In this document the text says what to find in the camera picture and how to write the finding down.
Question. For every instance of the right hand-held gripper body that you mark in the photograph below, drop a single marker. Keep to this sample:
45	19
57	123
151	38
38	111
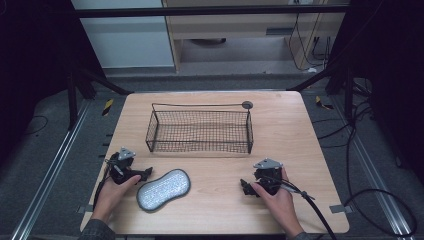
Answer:
268	175

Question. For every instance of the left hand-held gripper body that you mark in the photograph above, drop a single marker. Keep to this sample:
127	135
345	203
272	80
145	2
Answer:
120	166

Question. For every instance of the person's left hand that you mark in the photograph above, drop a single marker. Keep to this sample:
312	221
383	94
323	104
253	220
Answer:
111	196

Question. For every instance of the person's right hand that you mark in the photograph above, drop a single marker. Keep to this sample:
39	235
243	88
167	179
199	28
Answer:
281	206

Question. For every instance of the grey oval scrubbing pad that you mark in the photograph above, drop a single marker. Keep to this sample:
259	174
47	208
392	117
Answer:
163	190

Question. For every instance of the grey tape piece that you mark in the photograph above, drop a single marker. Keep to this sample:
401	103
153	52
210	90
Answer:
84	209
340	209

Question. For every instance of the yellow and black tape strip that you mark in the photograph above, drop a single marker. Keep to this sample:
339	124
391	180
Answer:
107	106
322	104

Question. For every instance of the black metal stand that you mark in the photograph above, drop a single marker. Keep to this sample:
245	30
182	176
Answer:
72	100
348	90

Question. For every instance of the white cabinet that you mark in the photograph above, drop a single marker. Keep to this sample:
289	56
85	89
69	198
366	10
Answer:
128	36

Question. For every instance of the light wooden desk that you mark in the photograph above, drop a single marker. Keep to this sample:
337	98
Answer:
233	26

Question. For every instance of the aluminium floor rail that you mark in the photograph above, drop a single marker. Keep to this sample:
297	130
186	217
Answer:
46	176
373	176

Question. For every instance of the black horizontal frame bar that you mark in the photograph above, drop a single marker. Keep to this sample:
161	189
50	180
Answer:
206	11

